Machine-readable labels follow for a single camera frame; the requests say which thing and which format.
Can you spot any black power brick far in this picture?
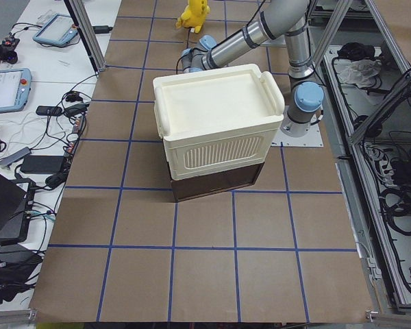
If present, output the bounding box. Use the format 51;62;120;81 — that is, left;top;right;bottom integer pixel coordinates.
92;25;112;34

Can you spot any white crumpled cloth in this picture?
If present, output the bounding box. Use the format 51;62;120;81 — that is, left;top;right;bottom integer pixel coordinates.
338;59;382;88

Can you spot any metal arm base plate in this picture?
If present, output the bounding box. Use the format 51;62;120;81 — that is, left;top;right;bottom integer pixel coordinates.
271;120;324;147

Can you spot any blue teach pendant near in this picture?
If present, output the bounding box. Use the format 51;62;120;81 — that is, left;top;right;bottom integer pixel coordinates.
0;68;32;114

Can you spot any cream plastic storage box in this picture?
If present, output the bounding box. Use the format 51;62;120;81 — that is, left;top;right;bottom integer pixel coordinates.
152;63;285;181

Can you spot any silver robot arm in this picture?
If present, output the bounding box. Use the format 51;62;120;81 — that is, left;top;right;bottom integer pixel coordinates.
180;1;325;138

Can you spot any blue teach pendant far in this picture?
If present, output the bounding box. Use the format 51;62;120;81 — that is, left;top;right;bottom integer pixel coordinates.
32;14;78;47

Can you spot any black power adapter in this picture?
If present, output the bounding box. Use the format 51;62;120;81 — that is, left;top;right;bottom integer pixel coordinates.
20;155;64;174

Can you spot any yellow plush toy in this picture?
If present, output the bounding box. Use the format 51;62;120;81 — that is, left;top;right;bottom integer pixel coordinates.
175;0;210;34

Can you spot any blue teach pendant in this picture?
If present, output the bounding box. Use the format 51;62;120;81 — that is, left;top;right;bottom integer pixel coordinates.
0;68;32;114
32;14;78;47

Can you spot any black laptop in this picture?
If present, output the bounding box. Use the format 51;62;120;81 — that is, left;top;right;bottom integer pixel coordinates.
0;174;35;245

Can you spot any grey usb hub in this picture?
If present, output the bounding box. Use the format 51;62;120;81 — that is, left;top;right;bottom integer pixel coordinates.
0;147;32;167

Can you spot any aluminium frame post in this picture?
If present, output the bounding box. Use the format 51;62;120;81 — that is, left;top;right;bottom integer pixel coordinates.
64;0;106;74

